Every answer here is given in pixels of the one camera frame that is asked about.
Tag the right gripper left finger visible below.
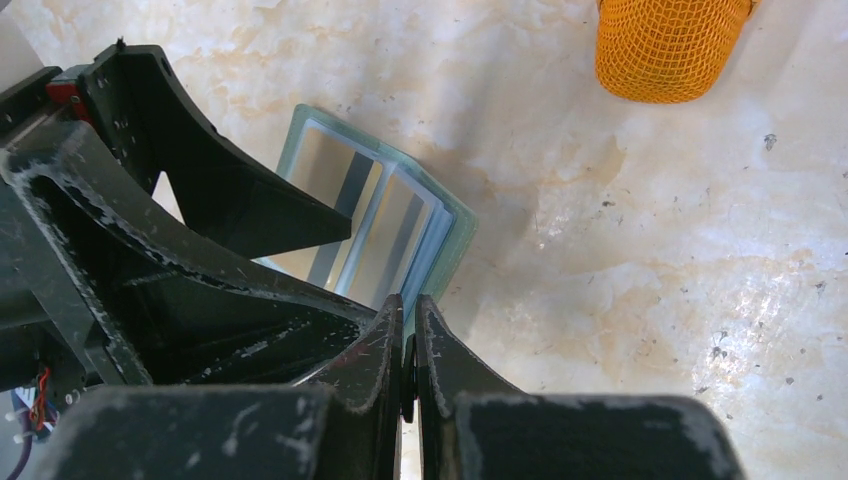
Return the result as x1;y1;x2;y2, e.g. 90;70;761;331
34;294;404;479

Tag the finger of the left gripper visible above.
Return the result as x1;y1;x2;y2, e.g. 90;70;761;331
0;119;379;389

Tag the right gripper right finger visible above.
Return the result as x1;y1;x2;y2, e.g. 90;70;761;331
414;295;744;479

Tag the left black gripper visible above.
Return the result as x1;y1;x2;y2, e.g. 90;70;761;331
1;45;352;388

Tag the gold credit card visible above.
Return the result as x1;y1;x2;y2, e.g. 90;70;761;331
266;126;382;291
347;170;434;309

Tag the green card holder wallet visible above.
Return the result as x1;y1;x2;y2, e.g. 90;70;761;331
258;104;478;335

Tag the orange cylinder tube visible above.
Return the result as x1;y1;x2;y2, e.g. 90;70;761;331
594;0;760;104

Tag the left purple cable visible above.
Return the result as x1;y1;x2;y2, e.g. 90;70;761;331
3;397;41;480

